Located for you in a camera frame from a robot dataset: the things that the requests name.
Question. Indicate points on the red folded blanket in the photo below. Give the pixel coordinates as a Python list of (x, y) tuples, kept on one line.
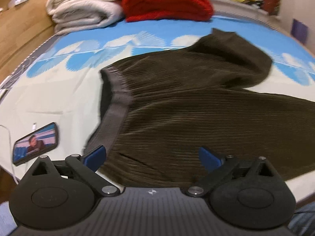
[(141, 10)]

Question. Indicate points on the dark brown corduroy pants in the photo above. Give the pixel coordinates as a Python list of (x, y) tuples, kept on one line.
[(157, 109)]

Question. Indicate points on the wooden headboard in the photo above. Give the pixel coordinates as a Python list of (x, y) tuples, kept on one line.
[(23, 28)]

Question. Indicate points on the cream folded quilt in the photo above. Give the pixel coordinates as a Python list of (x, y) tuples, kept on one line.
[(78, 15)]

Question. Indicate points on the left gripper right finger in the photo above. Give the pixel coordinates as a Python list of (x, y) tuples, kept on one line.
[(218, 167)]

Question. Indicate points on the purple bag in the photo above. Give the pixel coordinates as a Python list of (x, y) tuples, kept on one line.
[(299, 31)]

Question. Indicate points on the blue white patterned bedsheet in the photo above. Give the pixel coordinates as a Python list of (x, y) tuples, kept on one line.
[(60, 81)]

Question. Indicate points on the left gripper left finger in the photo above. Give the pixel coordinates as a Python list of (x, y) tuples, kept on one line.
[(84, 168)]

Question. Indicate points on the black smartphone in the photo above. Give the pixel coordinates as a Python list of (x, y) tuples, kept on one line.
[(35, 144)]

